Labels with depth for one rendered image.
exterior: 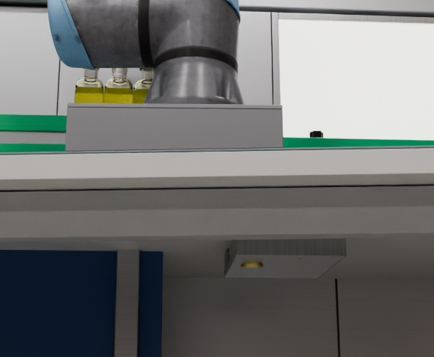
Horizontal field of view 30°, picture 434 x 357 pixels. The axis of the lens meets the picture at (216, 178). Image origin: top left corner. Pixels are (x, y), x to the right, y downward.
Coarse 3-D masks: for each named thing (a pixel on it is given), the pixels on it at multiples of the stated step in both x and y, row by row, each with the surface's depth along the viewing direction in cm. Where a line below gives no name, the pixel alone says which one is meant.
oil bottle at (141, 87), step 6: (144, 78) 165; (150, 78) 165; (138, 84) 163; (144, 84) 163; (150, 84) 163; (138, 90) 163; (144, 90) 163; (138, 96) 162; (144, 96) 163; (138, 102) 162
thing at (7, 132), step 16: (0, 128) 147; (16, 128) 147; (32, 128) 148; (48, 128) 148; (64, 128) 148; (0, 144) 146; (16, 144) 147; (32, 144) 147; (48, 144) 147; (64, 144) 147
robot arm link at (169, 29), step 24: (144, 0) 110; (168, 0) 110; (192, 0) 109; (216, 0) 110; (144, 24) 110; (168, 24) 109; (192, 24) 108; (216, 24) 109; (144, 48) 111; (168, 48) 109; (216, 48) 108
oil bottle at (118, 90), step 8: (112, 80) 163; (120, 80) 163; (128, 80) 164; (112, 88) 162; (120, 88) 162; (128, 88) 163; (104, 96) 162; (112, 96) 162; (120, 96) 162; (128, 96) 162
